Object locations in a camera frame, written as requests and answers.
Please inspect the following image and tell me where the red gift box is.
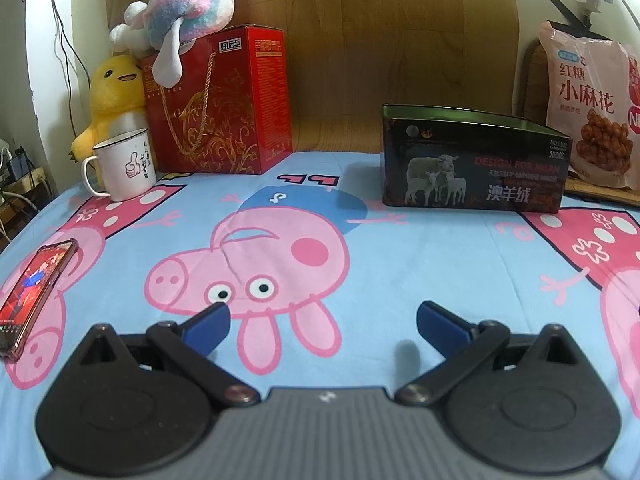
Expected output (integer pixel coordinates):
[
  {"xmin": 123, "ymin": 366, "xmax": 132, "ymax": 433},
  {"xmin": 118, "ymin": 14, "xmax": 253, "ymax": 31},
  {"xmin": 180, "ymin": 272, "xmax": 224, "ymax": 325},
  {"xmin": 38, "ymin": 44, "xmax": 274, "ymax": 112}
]
[{"xmin": 142, "ymin": 24, "xmax": 294, "ymax": 176}]

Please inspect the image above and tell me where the pastel plush toy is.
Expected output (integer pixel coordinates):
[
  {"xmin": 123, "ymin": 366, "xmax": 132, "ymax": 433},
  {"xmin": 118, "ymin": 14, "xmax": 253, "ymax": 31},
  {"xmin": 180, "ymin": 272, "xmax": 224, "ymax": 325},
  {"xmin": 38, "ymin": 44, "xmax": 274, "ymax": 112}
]
[{"xmin": 109, "ymin": 0, "xmax": 246, "ymax": 88}]

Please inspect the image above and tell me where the black strap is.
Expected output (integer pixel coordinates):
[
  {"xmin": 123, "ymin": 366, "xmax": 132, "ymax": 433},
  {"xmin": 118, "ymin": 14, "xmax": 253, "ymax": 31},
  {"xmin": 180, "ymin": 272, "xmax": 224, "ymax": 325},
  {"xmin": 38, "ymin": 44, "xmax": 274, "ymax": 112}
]
[{"xmin": 550, "ymin": 0, "xmax": 598, "ymax": 28}]

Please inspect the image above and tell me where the smartphone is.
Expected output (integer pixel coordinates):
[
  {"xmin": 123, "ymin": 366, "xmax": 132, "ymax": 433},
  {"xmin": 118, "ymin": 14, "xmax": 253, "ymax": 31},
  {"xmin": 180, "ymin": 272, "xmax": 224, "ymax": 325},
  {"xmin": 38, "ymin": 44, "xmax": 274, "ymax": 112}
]
[{"xmin": 0, "ymin": 239, "xmax": 79, "ymax": 363}]

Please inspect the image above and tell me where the black tin box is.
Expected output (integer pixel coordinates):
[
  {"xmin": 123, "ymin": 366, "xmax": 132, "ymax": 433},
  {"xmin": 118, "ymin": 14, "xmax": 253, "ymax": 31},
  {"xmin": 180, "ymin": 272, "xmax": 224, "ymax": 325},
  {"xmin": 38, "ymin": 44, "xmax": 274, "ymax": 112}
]
[{"xmin": 381, "ymin": 104, "xmax": 572, "ymax": 215}]

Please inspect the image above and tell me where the printed blue blanket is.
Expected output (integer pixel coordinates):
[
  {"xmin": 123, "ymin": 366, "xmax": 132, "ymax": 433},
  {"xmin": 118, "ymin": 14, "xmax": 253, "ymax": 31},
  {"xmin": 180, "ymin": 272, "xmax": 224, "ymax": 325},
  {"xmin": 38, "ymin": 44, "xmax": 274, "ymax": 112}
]
[{"xmin": 0, "ymin": 150, "xmax": 640, "ymax": 480}]

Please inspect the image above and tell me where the yellow duck plush toy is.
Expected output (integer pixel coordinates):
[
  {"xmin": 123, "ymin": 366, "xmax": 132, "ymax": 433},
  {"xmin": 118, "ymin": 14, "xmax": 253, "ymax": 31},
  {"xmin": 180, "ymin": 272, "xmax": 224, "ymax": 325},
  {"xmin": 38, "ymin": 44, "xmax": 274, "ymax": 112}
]
[{"xmin": 70, "ymin": 55, "xmax": 151, "ymax": 186}]

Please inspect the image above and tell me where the black charger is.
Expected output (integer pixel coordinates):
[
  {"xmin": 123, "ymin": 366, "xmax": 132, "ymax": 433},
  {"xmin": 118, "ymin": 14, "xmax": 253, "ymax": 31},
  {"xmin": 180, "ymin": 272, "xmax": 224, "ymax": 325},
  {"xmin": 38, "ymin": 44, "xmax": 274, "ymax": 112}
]
[{"xmin": 9, "ymin": 146, "xmax": 32, "ymax": 181}]

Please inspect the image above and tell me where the wooden headboard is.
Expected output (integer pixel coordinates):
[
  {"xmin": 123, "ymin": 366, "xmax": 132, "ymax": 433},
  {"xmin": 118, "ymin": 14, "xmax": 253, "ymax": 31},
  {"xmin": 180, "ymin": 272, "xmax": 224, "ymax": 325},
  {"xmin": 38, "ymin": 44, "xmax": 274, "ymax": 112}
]
[{"xmin": 105, "ymin": 0, "xmax": 521, "ymax": 156}]

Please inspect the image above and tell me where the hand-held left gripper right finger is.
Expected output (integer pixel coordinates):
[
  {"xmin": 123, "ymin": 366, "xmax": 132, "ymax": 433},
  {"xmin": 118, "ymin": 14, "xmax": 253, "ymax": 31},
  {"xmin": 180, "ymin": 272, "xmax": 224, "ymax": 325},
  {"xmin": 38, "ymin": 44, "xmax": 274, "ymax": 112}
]
[{"xmin": 396, "ymin": 301, "xmax": 597, "ymax": 407}]

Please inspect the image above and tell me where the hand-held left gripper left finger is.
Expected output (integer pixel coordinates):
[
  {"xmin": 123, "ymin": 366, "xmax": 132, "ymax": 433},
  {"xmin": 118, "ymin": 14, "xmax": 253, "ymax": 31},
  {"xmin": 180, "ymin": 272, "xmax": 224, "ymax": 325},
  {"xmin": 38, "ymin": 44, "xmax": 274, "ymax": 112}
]
[{"xmin": 67, "ymin": 301, "xmax": 262, "ymax": 407}]

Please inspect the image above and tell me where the white enamel mug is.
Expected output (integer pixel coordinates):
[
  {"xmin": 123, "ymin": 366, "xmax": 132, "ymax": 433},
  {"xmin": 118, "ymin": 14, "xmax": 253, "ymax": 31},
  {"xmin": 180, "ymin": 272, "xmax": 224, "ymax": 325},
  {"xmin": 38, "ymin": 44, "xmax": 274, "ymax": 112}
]
[{"xmin": 81, "ymin": 128, "xmax": 157, "ymax": 203}]

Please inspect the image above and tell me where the large pink snack bag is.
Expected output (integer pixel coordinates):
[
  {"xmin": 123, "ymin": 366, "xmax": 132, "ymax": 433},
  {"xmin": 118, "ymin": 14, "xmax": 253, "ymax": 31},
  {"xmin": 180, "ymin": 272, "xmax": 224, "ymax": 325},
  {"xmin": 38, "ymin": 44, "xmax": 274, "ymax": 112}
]
[{"xmin": 537, "ymin": 21, "xmax": 640, "ymax": 190}]

